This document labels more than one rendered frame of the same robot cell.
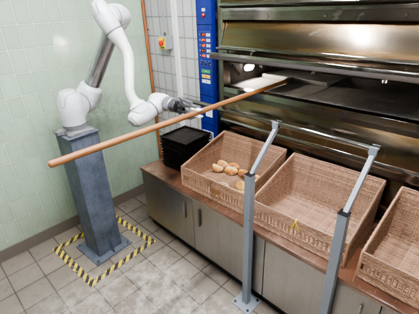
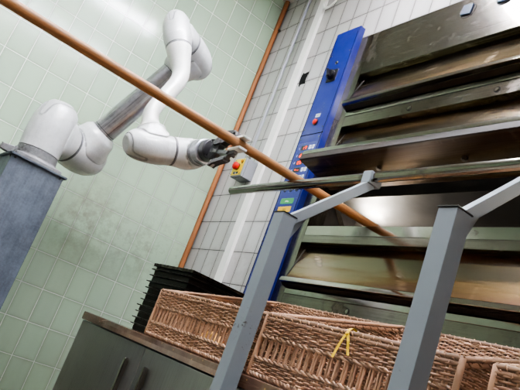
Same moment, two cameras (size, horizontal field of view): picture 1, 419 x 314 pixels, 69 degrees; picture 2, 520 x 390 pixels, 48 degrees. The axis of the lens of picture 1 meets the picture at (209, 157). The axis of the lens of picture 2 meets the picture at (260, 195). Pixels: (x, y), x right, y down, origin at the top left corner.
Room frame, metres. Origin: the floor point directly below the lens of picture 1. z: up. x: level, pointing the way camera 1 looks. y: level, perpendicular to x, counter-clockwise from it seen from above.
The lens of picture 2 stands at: (0.02, -0.45, 0.60)
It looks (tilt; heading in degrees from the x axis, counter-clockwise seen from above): 16 degrees up; 14
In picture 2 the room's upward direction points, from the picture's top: 21 degrees clockwise
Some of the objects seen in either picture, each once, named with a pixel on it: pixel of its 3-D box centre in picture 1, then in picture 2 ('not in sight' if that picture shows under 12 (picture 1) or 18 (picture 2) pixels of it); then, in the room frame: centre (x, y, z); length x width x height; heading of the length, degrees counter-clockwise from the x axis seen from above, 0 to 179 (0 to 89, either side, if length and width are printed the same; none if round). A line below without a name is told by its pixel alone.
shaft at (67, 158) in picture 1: (204, 109); (254, 153); (1.65, 0.02, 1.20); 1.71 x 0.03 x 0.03; 135
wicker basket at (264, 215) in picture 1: (315, 201); (415, 369); (1.41, -0.58, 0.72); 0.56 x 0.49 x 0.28; 46
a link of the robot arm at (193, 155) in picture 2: (170, 104); (203, 152); (1.78, 0.22, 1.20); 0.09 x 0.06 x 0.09; 134
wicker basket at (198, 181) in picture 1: (232, 167); (261, 329); (1.84, -0.16, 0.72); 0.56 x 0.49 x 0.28; 46
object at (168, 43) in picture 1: (165, 42); (243, 169); (2.64, 0.32, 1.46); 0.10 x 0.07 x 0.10; 45
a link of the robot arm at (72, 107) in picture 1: (71, 106); (53, 128); (1.92, 0.88, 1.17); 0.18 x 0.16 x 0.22; 170
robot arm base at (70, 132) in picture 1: (72, 128); (29, 156); (1.90, 0.90, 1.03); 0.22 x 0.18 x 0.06; 138
